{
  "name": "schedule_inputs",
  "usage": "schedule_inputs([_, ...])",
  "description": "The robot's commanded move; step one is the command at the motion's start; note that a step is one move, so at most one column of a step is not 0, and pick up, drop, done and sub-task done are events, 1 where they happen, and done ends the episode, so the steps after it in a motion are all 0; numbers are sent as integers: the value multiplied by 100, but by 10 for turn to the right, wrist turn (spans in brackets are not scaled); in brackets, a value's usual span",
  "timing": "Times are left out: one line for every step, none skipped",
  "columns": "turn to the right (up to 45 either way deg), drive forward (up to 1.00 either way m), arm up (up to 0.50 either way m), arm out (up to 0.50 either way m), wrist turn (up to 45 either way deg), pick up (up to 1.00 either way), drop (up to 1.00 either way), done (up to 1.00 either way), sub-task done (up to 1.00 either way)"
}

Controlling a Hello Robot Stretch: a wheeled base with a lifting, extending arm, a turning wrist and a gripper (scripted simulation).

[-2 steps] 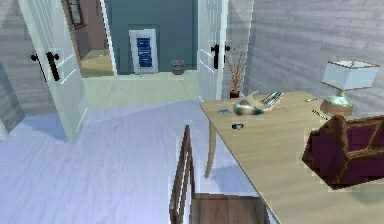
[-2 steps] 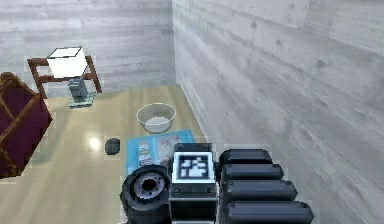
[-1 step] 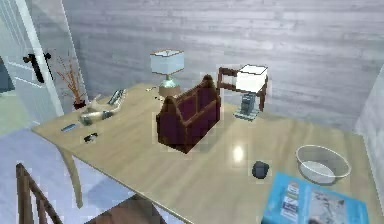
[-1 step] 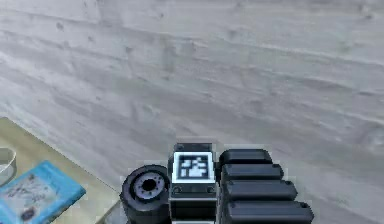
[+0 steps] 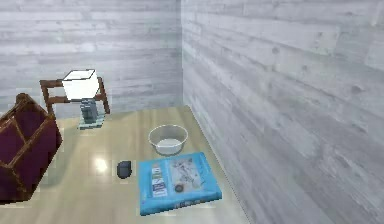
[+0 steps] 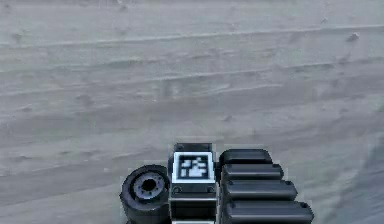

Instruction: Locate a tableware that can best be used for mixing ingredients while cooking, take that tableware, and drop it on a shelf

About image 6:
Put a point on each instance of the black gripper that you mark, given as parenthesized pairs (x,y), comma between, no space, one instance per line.
(146,196)

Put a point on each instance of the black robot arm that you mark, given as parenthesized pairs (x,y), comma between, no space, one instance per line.
(256,190)

